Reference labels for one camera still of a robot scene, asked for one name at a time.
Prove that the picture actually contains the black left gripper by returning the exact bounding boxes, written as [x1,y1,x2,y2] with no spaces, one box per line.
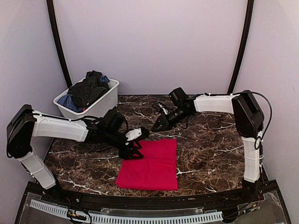
[103,129,144,160]

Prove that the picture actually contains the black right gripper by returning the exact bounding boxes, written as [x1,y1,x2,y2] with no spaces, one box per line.
[151,107,191,132]

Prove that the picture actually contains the red t-shirt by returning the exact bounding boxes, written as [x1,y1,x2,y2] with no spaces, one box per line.
[115,139,178,191]

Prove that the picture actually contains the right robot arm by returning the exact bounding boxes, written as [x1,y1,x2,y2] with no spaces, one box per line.
[151,87,268,183]

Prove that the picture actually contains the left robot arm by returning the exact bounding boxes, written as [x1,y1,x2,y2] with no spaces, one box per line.
[6,105,149,203]

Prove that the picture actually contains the white plastic laundry bin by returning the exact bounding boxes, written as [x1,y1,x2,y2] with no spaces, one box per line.
[53,78,120,119]

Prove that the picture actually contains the black striped garment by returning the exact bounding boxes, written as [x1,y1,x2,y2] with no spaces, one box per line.
[68,70,110,108]

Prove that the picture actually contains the blue checkered garment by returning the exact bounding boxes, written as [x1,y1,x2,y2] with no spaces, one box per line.
[57,76,111,114]

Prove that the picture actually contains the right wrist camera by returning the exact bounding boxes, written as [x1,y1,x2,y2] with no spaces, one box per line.
[169,87,188,106]

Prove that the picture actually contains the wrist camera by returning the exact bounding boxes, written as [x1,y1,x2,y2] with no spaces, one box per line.
[103,109,128,131]
[169,87,188,106]

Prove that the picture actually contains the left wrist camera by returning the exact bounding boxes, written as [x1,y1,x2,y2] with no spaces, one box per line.
[103,109,128,131]

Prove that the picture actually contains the black front rail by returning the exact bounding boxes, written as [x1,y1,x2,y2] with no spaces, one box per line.
[25,181,278,210]

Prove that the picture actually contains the white slotted cable duct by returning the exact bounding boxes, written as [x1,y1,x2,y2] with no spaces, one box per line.
[29,199,223,224]

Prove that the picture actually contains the black frame post right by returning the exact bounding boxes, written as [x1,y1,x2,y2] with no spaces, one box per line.
[227,0,254,94]

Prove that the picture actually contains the black frame post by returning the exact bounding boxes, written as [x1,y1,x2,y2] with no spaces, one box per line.
[46,0,72,88]
[227,0,254,94]

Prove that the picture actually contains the black frame post left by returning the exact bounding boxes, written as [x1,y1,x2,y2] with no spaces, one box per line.
[46,0,72,88]

